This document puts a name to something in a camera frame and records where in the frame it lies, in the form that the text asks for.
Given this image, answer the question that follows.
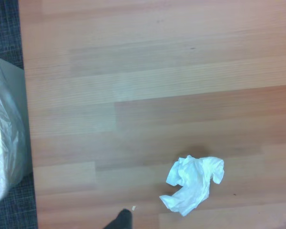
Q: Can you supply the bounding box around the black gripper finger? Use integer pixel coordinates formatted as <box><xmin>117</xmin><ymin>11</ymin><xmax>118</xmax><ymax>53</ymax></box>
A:
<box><xmin>104</xmin><ymin>208</ymin><xmax>134</xmax><ymax>229</ymax></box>

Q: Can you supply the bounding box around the white tissue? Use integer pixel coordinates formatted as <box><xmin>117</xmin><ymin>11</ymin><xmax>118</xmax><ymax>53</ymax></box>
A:
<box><xmin>159</xmin><ymin>155</ymin><xmax>225</xmax><ymax>217</ymax></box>

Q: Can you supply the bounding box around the trash bin with plastic liner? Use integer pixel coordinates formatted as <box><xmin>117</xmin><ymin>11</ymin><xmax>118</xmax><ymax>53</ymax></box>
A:
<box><xmin>0</xmin><ymin>23</ymin><xmax>27</xmax><ymax>208</ymax></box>

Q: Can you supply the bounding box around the grey trash bin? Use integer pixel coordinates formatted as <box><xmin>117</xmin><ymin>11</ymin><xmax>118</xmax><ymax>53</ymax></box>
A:
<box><xmin>0</xmin><ymin>57</ymin><xmax>34</xmax><ymax>177</ymax></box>

